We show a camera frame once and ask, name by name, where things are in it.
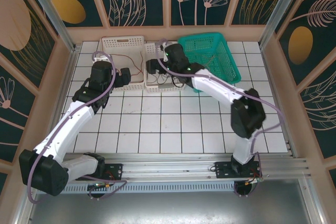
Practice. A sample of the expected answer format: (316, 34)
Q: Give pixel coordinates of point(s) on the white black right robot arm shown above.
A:
(215, 85)

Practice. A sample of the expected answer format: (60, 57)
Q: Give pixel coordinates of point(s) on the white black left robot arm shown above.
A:
(68, 121)

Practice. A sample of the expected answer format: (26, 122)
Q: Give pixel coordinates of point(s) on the teal plastic basket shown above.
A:
(210, 48)

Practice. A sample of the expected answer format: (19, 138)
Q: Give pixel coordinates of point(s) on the large white plastic basket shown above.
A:
(123, 48)

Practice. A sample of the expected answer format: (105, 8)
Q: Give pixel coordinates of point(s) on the small white plastic basket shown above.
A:
(162, 90)

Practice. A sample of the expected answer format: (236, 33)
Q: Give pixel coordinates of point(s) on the grey metal sheet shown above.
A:
(168, 208)

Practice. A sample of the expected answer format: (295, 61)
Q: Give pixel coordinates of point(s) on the aluminium frame post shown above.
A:
(278, 9)
(50, 9)

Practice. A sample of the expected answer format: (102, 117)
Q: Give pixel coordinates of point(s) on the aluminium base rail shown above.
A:
(168, 167)

